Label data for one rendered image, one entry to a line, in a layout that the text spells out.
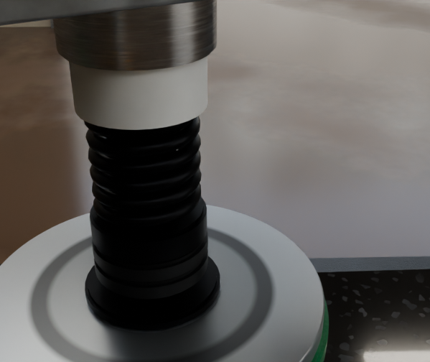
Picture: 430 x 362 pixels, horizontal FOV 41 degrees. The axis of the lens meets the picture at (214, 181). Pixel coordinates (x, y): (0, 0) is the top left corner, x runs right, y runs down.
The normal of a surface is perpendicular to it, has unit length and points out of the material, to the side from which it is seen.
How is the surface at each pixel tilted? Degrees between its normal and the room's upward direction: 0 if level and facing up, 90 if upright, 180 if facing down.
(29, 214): 0
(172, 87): 90
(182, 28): 90
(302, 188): 0
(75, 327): 0
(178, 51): 90
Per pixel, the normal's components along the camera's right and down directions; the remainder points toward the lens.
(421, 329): 0.00, -0.88
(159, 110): 0.33, 0.44
